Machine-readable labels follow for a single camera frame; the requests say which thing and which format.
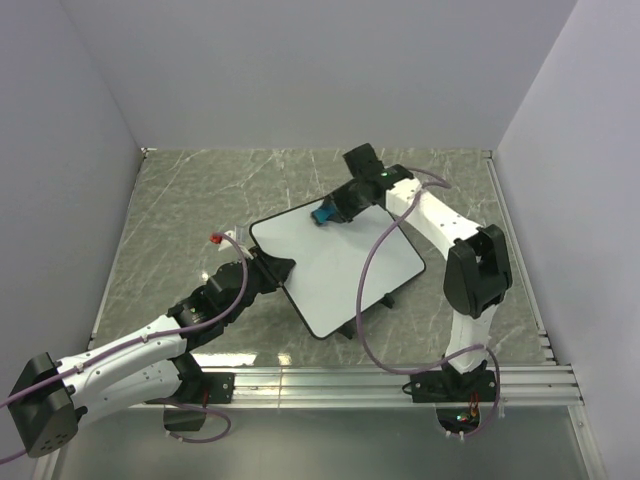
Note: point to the black whiteboard foot left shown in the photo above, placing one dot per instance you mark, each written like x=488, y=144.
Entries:
x=347, y=330

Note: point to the black whiteboard foot right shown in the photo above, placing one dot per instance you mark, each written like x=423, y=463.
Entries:
x=388, y=301

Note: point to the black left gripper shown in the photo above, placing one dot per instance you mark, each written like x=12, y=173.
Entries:
x=279, y=268

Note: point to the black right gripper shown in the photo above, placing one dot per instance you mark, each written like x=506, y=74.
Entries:
x=343, y=213

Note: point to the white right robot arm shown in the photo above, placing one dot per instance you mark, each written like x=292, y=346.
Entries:
x=477, y=272

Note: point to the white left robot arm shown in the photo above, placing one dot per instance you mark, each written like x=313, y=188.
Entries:
x=52, y=399

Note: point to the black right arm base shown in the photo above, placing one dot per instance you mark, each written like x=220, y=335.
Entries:
x=449, y=386

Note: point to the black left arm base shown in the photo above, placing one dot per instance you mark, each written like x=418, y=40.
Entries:
x=204, y=390

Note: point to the aluminium rail front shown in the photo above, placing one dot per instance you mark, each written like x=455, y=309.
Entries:
x=340, y=423

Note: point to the white board black frame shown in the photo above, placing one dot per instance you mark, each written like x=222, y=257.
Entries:
x=329, y=260

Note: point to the aluminium rail right side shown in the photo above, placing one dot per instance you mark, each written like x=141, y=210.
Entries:
x=543, y=337

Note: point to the black whiteboard foot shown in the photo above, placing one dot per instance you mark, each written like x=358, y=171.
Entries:
x=347, y=330
x=388, y=301

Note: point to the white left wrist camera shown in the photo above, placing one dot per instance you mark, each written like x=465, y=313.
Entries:
x=226, y=240

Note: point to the blue bone-shaped eraser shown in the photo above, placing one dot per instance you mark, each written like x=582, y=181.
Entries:
x=322, y=215

